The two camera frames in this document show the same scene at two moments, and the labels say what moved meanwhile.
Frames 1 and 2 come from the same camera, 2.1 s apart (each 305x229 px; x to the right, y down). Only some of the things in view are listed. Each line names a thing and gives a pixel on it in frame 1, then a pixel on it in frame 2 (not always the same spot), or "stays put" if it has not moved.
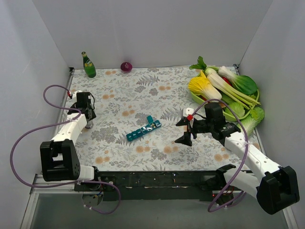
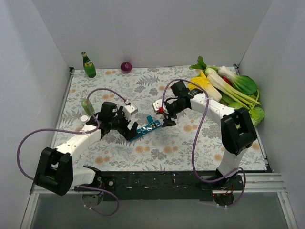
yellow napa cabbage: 200,85 stays put
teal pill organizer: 152,125 stays put
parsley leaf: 201,64 stays put
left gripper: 89,114 → 123,124
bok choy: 244,83 stays put
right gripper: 190,129 → 167,114
